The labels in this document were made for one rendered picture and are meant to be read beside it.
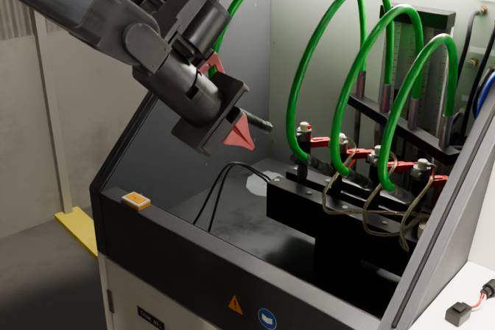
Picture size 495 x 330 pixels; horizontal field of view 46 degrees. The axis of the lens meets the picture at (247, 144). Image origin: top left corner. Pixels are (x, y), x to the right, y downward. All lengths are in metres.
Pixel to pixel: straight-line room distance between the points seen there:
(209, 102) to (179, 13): 0.11
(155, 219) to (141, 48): 0.54
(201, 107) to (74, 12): 0.19
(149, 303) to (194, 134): 0.59
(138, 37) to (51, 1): 0.09
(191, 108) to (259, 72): 0.79
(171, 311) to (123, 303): 0.17
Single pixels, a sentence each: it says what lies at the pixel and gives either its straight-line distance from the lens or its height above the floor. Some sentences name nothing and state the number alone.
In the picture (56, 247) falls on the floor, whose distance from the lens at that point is 2.82.
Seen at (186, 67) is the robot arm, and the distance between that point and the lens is 0.68.
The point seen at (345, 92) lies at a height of 1.24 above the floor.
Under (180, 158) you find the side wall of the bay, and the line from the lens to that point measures 1.34.
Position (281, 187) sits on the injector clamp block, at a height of 0.98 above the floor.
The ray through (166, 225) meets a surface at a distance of 1.09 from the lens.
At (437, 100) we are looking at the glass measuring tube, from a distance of 1.27.
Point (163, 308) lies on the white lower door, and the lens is 1.22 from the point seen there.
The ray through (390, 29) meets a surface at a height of 1.27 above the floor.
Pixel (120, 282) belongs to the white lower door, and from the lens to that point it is 1.31.
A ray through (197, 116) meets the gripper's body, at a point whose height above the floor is 1.27.
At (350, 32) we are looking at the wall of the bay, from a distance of 1.35.
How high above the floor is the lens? 1.54
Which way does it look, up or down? 25 degrees down
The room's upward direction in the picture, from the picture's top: straight up
